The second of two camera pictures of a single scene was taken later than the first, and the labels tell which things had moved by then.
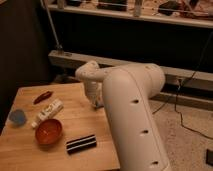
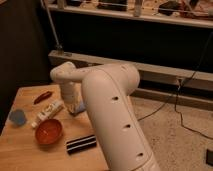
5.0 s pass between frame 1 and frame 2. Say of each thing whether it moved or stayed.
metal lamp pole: stayed
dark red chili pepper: stayed
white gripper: moved
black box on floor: stayed
